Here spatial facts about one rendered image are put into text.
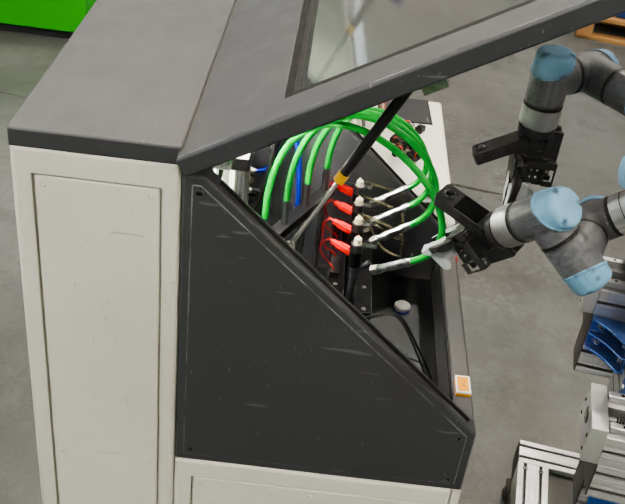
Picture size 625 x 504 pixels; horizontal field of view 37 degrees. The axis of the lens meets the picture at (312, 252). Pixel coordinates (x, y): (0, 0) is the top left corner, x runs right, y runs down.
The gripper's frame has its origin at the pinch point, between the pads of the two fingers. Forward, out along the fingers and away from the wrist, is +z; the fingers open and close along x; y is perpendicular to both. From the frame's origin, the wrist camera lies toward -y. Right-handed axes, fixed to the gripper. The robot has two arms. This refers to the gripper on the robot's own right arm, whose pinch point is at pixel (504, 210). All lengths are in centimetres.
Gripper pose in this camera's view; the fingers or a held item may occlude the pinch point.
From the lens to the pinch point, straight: 198.9
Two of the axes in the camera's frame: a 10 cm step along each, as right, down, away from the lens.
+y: 9.9, 1.2, 0.1
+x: 0.6, -5.7, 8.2
